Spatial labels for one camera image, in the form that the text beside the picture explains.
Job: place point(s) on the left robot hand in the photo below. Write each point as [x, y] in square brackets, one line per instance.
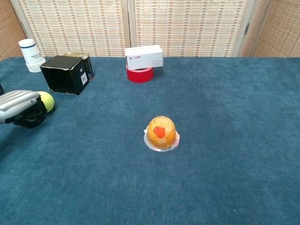
[20, 106]

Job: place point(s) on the yellow tennis ball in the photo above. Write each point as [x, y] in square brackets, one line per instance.
[47, 101]

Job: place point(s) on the black cardboard box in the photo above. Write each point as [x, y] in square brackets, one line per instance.
[66, 75]

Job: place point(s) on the white cardboard box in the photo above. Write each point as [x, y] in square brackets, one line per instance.
[144, 57]

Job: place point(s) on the white paper cup stack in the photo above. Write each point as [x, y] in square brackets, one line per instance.
[31, 56]

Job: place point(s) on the red tape roll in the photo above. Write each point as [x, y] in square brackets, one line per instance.
[140, 75]

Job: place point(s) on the orange fruit jelly cup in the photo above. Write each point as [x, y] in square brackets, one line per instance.
[161, 134]

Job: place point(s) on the blue table cloth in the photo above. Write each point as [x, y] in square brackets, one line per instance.
[164, 145]

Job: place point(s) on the woven folding screen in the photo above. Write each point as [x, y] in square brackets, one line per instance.
[150, 27]

